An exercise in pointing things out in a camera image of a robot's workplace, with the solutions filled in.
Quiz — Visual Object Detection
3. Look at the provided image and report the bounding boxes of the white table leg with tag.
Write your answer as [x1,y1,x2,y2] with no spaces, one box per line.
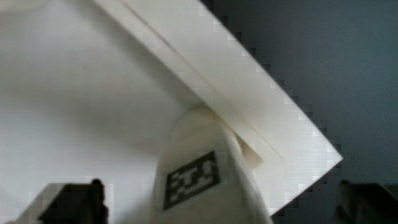
[152,108,274,224]

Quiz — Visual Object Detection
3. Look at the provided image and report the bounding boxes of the white square tabletop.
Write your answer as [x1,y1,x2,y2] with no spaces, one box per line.
[0,0,342,224]

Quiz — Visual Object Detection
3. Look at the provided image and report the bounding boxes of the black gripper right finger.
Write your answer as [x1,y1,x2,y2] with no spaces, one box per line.
[335,180,398,224]

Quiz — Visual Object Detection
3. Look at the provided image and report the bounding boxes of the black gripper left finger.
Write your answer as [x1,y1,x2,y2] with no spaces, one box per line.
[17,179,109,224]

